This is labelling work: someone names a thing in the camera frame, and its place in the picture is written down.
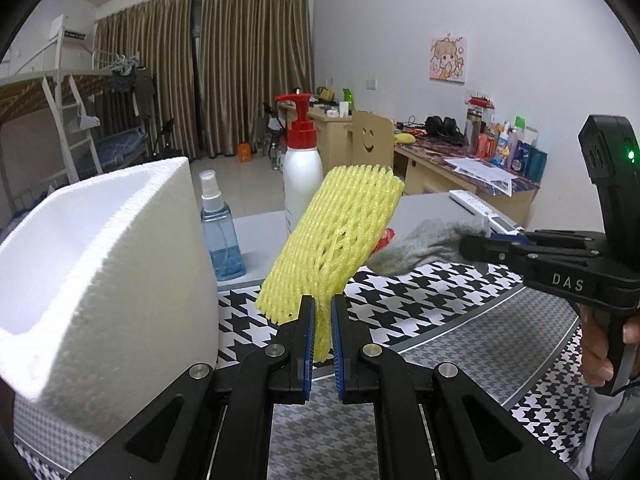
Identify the row of toiletry bottles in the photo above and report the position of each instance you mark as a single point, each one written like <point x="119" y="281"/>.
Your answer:
<point x="505" y="145"/>

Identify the blue spray bottle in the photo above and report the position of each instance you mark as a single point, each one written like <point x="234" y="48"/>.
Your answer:
<point x="222" y="250"/>

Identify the red snack packet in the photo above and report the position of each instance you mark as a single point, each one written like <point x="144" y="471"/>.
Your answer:
<point x="386" y="235"/>

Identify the green bottle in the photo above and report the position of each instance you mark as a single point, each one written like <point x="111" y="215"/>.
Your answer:
<point x="347" y="99"/>

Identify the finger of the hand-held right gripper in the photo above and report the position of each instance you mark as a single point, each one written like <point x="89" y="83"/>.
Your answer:
<point x="560" y="237"/>
<point x="490" y="250"/>

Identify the large metal bunk bed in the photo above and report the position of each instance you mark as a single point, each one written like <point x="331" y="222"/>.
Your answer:
<point x="30" y="95"/>

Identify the yellow black bag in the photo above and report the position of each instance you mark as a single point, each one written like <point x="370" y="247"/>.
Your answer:
<point x="326" y="95"/>

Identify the black folding stand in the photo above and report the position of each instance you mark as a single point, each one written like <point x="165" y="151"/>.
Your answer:
<point x="272" y="125"/>

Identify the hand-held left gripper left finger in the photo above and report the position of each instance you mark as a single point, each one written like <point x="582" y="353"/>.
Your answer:
<point x="310" y="350"/>

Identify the plain wooden desk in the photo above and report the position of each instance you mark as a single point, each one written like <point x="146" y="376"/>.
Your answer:
<point x="332" y="145"/>

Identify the grey sock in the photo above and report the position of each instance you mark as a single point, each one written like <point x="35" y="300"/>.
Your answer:
<point x="425" y="245"/>

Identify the white air conditioner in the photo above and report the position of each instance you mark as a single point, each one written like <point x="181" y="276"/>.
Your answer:
<point x="59" y="27"/>

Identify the wooden smiley chair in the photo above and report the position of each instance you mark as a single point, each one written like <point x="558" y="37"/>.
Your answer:
<point x="370" y="135"/>

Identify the white foam box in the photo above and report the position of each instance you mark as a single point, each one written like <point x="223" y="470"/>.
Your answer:
<point x="100" y="270"/>

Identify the person's right hand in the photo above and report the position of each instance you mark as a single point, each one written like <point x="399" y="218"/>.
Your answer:
<point x="595" y="355"/>

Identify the small white cup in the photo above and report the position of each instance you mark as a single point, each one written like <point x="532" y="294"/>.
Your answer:
<point x="343" y="110"/>

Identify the wooden desk with patterned cover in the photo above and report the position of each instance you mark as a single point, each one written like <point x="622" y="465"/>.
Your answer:
<point x="425" y="170"/>

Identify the hanging dark clothes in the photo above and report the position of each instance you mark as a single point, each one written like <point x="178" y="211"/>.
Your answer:
<point x="130" y="90"/>

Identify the white printed papers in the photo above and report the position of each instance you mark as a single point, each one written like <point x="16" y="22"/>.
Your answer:
<point x="480" y="170"/>

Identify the white hanging cloth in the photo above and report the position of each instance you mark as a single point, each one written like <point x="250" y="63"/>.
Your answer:
<point x="87" y="121"/>

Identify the orange box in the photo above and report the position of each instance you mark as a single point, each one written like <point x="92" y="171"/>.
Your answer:
<point x="243" y="153"/>

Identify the white remote control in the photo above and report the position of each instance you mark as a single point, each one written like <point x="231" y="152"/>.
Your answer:
<point x="475" y="205"/>

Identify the brown curtain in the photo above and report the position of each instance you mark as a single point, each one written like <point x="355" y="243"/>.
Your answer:
<point x="250" y="60"/>
<point x="150" y="75"/>

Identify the yellow plush item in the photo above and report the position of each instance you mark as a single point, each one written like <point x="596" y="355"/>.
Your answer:
<point x="404" y="137"/>

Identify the yellow foam fruit net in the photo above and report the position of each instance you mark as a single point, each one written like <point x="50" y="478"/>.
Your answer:
<point x="340" y="220"/>

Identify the black headphones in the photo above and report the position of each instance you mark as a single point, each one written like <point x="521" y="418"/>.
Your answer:
<point x="442" y="127"/>

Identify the houndstooth table mat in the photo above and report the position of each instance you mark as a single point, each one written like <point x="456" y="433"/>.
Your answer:
<point x="440" y="300"/>

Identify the white red pump lotion bottle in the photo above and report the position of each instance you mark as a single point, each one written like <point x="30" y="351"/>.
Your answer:
<point x="300" y="175"/>

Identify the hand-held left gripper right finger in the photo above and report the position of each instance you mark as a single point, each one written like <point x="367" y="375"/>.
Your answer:
<point x="337" y="350"/>

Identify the pink cartoon wall poster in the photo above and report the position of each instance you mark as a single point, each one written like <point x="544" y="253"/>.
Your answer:
<point x="447" y="60"/>

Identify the white metal bed ladder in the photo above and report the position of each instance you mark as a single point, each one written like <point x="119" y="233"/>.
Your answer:
<point x="61" y="127"/>

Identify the blue checked bedding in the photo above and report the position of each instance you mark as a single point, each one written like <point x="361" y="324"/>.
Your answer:
<point x="120" y="142"/>

